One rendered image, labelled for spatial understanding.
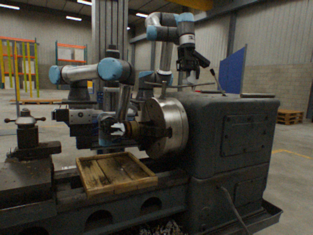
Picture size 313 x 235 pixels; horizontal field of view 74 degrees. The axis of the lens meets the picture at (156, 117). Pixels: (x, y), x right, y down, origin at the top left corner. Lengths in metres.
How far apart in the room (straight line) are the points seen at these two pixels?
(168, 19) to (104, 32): 0.52
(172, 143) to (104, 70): 0.52
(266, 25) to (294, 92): 3.83
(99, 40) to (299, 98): 10.65
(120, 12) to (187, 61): 0.94
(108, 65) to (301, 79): 10.95
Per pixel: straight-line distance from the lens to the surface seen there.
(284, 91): 11.96
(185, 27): 1.06
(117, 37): 1.78
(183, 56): 1.03
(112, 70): 1.11
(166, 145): 0.95
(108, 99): 1.63
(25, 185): 0.81
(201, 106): 0.97
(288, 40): 12.33
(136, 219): 1.03
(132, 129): 0.98
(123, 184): 0.89
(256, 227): 1.40
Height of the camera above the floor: 1.32
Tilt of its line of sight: 10 degrees down
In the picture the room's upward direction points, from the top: 3 degrees clockwise
